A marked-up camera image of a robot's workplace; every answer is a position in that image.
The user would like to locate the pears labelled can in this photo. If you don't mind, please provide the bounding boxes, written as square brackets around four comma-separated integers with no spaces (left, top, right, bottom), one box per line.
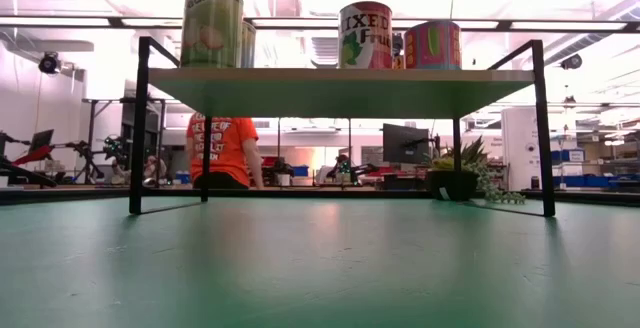
[179,0,245,69]

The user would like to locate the person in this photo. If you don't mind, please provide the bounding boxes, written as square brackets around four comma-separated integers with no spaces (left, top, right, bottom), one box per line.
[185,111,265,190]
[142,155,169,182]

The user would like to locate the pink and blue can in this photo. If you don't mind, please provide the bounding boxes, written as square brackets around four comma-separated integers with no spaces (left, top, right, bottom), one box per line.
[402,20,463,71]

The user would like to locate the black pole stand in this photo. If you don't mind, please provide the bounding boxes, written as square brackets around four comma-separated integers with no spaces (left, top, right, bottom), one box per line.
[81,96,115,185]

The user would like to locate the black computer monitor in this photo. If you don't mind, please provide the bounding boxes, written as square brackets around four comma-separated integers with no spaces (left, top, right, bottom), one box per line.
[382,122,432,166]

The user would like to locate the potted succulent plant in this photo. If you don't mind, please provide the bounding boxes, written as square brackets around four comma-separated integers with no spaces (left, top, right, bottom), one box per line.
[423,135,527,206]

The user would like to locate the dark grey background cabinet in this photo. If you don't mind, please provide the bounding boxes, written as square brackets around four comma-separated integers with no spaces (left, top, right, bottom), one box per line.
[121,96,169,185]

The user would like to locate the mixed fruit labelled can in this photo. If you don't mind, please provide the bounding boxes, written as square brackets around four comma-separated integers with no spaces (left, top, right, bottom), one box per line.
[338,0,394,71]

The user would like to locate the blue storage bins shelf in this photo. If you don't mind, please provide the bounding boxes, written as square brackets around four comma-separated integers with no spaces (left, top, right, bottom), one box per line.
[549,147,640,189]

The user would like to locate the black round overhead lamp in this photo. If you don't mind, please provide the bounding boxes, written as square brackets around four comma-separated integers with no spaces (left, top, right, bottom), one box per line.
[559,53,584,71]
[37,51,62,75]

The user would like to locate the white louvred air vent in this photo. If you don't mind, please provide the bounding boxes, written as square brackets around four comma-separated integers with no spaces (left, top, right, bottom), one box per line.
[309,36,341,68]

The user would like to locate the green table mat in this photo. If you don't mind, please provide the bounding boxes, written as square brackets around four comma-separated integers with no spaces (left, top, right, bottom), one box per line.
[0,196,640,328]

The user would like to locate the cherries labelled can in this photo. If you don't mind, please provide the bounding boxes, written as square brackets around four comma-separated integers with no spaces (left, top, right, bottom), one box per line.
[241,20,258,69]

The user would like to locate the wooden shelf black metal legs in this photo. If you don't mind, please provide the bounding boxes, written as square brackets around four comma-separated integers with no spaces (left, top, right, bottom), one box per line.
[128,36,557,218]

